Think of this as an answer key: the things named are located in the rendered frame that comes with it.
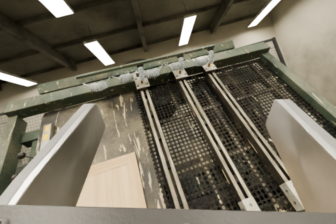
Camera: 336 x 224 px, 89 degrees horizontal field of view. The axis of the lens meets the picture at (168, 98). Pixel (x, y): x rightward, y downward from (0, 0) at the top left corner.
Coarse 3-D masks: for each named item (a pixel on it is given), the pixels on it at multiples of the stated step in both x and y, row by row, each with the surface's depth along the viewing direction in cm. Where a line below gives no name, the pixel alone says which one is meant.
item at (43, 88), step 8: (216, 48) 204; (224, 48) 205; (232, 48) 209; (184, 56) 196; (192, 56) 198; (144, 64) 188; (152, 64) 190; (160, 64) 191; (232, 64) 211; (112, 72) 182; (120, 72) 183; (56, 80) 173; (64, 80) 174; (72, 80) 175; (80, 80) 176; (88, 80) 178; (96, 80) 180; (40, 88) 170; (48, 88) 171; (56, 88) 172; (64, 88) 175
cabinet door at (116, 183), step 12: (120, 156) 104; (132, 156) 104; (96, 168) 100; (108, 168) 100; (120, 168) 100; (132, 168) 100; (96, 180) 96; (108, 180) 96; (120, 180) 96; (132, 180) 95; (84, 192) 93; (96, 192) 92; (108, 192) 92; (120, 192) 92; (132, 192) 92; (84, 204) 89; (96, 204) 89; (108, 204) 89; (120, 204) 88; (132, 204) 88; (144, 204) 88
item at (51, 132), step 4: (48, 124) 119; (52, 124) 120; (44, 128) 117; (52, 128) 119; (44, 132) 115; (48, 132) 115; (52, 132) 118; (48, 136) 113; (52, 136) 116; (44, 140) 111; (48, 140) 111; (44, 144) 109; (40, 148) 107
